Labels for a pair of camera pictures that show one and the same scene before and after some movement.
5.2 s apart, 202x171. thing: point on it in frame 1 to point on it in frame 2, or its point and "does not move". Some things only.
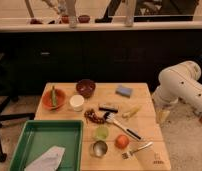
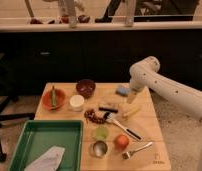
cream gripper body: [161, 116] to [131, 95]
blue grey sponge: [124, 91] does not move
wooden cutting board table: [121, 128] does not move
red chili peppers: [90, 114] does not move
